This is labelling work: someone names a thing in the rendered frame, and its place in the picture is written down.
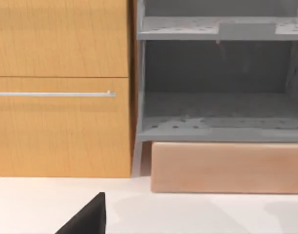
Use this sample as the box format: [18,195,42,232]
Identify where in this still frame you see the grey pierced shelf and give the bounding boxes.
[136,16,298,41]

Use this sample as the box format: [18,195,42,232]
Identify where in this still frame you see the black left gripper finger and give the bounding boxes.
[55,192,108,234]

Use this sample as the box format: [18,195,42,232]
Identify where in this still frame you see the wooden cupboard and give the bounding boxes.
[0,0,298,178]

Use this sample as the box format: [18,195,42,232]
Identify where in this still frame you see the plain wooden drawer front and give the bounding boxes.
[0,0,129,78]

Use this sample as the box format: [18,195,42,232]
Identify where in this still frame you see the wooden drawer front with handle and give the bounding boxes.
[0,77,132,178]

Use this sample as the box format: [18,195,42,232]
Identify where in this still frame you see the long metal handle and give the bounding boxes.
[0,90,116,98]

